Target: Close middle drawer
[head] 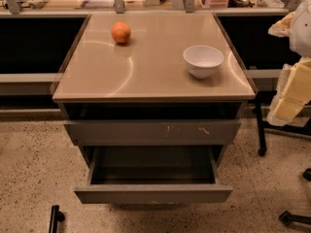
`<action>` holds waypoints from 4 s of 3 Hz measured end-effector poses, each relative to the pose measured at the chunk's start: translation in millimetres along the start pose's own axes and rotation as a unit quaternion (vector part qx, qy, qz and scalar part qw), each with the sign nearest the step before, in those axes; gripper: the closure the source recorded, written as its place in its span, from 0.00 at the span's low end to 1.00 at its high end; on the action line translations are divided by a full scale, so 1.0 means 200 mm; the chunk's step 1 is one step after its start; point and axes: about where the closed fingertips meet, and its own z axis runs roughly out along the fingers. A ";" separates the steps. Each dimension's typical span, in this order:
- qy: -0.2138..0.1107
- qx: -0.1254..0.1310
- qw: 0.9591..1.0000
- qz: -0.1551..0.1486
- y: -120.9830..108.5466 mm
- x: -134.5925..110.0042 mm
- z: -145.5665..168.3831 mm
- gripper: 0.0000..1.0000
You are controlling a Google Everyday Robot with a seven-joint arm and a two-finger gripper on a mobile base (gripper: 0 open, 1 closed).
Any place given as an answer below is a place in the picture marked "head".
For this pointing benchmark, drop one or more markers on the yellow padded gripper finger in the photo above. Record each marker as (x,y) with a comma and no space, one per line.
(293,93)

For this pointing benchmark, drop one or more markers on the grey drawer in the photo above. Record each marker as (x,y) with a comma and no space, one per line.
(186,132)
(153,175)

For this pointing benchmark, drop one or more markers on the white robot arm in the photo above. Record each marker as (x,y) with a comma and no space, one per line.
(297,27)

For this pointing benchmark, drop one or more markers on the beige drawer cabinet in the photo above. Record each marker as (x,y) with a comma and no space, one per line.
(147,78)

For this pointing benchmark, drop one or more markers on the grey top drawer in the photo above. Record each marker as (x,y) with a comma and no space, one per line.
(186,132)

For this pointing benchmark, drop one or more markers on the black stand leg with caster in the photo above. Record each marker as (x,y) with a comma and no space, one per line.
(262,124)

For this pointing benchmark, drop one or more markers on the white bowl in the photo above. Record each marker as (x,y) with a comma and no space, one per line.
(203,61)

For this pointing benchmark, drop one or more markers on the black base bottom right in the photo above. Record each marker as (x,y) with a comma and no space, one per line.
(287,218)

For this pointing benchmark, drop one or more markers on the orange fruit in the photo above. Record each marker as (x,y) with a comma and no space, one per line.
(121,32)

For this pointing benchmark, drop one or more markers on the black bar bottom left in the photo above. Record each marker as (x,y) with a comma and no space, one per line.
(57,216)

